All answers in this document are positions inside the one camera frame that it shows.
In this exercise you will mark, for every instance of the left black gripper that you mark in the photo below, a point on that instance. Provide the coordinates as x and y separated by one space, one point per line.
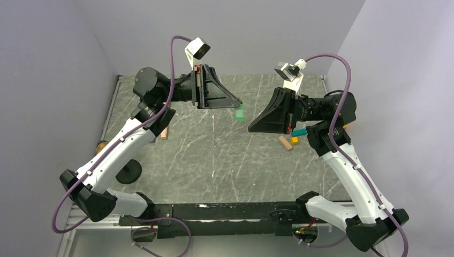
212 95

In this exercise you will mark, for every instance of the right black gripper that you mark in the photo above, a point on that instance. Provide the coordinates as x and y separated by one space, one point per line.
275 118

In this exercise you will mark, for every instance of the green key tag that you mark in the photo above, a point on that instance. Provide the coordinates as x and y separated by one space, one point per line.
239 113

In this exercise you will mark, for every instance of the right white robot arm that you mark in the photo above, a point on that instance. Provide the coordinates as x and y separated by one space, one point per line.
372 218

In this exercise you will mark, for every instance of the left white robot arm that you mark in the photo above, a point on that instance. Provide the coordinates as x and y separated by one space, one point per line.
89 185

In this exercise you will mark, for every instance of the teal wooden block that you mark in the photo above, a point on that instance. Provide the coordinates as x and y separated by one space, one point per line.
299 132

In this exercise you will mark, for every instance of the yellow small wooden block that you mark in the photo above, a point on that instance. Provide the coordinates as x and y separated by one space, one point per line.
294 140

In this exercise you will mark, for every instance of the tan rectangular wooden block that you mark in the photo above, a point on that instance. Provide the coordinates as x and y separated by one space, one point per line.
288 146

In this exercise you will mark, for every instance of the pink microphone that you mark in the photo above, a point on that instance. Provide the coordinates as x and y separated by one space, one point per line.
164 133

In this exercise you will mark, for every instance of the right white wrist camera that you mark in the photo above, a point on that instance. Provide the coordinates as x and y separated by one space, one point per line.
291 74

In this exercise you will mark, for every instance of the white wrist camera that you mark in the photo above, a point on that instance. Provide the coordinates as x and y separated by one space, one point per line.
291 74
195 51

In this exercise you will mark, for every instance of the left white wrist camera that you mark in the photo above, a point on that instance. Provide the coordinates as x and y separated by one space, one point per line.
195 51

